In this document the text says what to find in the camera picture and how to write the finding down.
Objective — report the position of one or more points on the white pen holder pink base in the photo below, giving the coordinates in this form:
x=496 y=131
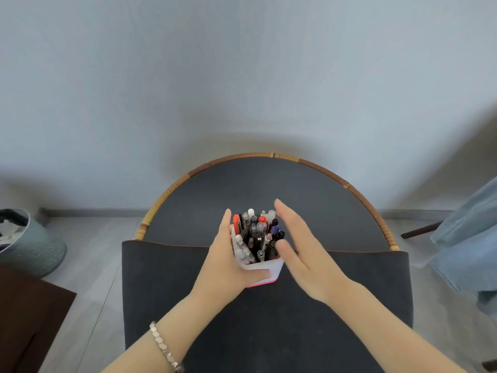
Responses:
x=271 y=269

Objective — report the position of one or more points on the dark wooden rod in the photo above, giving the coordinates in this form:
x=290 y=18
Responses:
x=421 y=230

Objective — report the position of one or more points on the person's right thumb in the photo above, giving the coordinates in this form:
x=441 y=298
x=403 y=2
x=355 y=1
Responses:
x=286 y=254

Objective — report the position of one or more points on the grey textured waste bin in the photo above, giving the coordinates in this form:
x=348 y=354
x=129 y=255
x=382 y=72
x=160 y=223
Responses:
x=31 y=244

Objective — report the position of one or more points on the person's left hand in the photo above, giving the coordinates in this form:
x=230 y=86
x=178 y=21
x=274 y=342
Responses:
x=221 y=273

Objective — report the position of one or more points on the black felt mat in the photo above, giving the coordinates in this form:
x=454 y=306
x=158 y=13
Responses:
x=279 y=330

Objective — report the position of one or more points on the person's left thumb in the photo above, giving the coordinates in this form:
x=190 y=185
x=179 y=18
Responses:
x=256 y=276

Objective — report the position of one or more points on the person's left forearm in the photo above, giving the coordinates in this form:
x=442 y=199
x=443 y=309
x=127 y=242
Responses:
x=163 y=337

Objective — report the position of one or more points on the light blue denim garment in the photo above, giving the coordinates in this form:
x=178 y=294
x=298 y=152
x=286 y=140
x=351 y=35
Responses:
x=470 y=244

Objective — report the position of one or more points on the person's right hand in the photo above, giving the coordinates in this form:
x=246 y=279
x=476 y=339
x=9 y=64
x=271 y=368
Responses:
x=314 y=268

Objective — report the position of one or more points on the bunch of pens and markers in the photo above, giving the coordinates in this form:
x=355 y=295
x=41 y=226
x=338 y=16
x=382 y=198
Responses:
x=258 y=236

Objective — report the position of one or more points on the person's right forearm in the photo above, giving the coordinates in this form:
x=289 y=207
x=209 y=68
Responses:
x=388 y=337

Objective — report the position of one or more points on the round table with rattan rim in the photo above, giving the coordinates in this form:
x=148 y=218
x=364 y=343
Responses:
x=256 y=182

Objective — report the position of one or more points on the dark brown wooden furniture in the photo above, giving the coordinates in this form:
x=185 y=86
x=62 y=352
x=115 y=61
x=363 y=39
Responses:
x=27 y=322

